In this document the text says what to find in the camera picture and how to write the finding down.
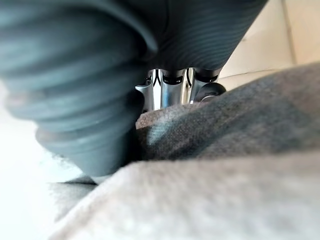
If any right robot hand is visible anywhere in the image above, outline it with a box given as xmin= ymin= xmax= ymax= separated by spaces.
xmin=0 ymin=0 xmax=268 ymax=177

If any grey fabric cushion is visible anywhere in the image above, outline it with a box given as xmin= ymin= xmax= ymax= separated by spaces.
xmin=47 ymin=62 xmax=320 ymax=240

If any beige sofa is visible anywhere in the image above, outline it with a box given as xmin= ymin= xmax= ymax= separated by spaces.
xmin=217 ymin=0 xmax=320 ymax=94

